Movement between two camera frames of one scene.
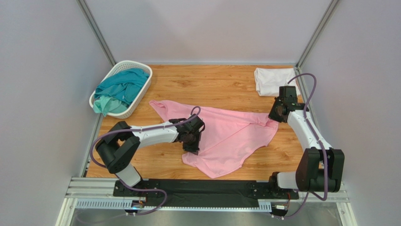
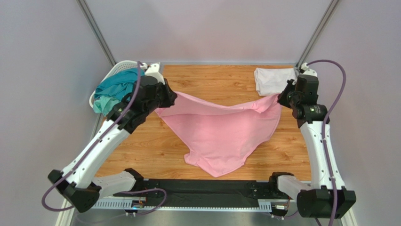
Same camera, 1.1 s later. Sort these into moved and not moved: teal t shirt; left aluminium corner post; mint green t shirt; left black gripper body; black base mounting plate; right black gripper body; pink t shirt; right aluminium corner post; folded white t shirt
Moved: pink t shirt; right black gripper body; left black gripper body
Not moved: black base mounting plate; mint green t shirt; folded white t shirt; teal t shirt; left aluminium corner post; right aluminium corner post
